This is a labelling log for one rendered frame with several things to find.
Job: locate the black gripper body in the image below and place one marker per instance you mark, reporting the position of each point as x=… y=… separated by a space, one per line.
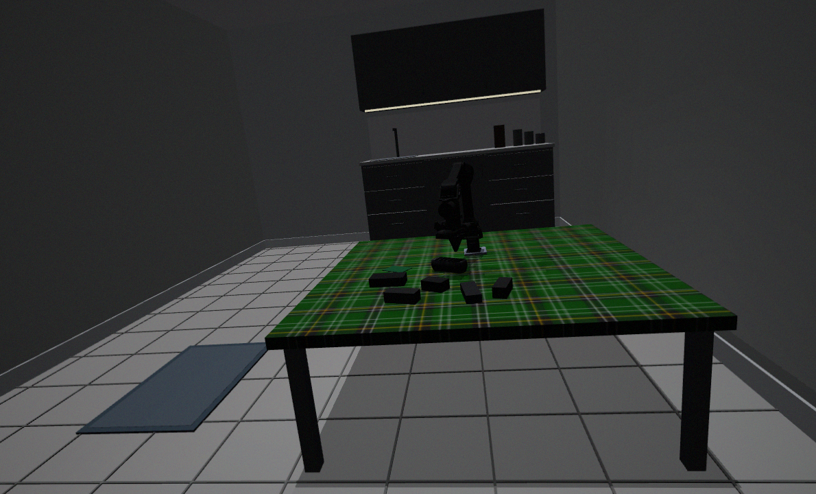
x=454 y=227

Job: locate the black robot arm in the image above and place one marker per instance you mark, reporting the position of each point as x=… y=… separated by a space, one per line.
x=458 y=185

